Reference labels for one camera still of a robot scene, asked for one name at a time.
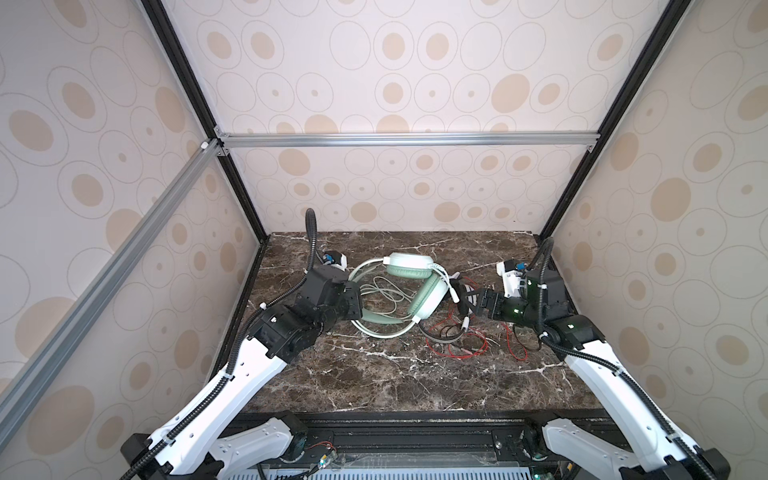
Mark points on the silver aluminium rail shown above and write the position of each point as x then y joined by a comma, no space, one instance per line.
47,362
420,139

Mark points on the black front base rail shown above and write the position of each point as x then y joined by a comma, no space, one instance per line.
520,444

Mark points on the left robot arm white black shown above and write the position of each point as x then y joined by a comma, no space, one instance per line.
192,444

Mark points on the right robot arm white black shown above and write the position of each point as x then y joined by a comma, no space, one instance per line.
535,297

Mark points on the black corner frame post right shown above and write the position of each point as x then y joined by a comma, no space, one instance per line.
651,51

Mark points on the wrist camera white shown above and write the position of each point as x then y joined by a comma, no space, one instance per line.
335,259
513,275

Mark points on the black corner frame post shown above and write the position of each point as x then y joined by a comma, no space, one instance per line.
651,51
162,26

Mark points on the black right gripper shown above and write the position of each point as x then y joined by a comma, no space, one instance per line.
497,302

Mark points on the black corner frame post left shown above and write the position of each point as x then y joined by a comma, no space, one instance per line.
162,26

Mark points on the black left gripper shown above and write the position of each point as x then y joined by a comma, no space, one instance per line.
352,290

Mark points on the black white headphones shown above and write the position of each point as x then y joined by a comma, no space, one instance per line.
463,327

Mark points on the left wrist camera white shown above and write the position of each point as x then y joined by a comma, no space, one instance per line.
335,259

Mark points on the silver aluminium rail left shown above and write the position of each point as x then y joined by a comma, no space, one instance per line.
47,362

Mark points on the mint green headphones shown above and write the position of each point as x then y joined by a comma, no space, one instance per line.
414,285

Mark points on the silver aluminium rail back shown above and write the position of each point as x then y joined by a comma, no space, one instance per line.
420,139

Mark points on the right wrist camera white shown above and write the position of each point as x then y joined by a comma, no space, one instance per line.
513,275

